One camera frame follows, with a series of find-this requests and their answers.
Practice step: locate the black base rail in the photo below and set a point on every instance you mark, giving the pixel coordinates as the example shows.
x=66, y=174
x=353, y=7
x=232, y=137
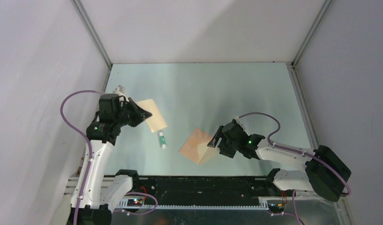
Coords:
x=206, y=191

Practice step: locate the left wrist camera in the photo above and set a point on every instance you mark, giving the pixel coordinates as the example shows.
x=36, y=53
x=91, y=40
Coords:
x=119, y=90

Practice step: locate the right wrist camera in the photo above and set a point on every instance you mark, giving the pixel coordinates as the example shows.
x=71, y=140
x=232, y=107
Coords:
x=237, y=120

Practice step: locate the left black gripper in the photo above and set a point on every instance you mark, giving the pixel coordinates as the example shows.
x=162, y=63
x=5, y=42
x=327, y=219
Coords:
x=140, y=115

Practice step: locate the white green glue stick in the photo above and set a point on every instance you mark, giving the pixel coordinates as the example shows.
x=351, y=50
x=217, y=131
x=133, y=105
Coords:
x=162, y=140

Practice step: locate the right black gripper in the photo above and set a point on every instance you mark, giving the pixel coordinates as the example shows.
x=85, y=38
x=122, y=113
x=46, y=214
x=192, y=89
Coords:
x=225, y=151

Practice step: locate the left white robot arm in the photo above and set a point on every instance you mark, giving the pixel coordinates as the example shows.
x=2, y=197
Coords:
x=90, y=205

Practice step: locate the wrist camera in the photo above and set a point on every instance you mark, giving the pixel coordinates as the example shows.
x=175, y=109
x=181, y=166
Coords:
x=119, y=90
x=237, y=120

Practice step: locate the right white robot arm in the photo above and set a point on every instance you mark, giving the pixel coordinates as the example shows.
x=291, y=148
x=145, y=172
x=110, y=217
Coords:
x=313, y=170

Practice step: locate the tan paper envelope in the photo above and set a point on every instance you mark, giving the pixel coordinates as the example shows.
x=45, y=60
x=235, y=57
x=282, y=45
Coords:
x=196, y=147

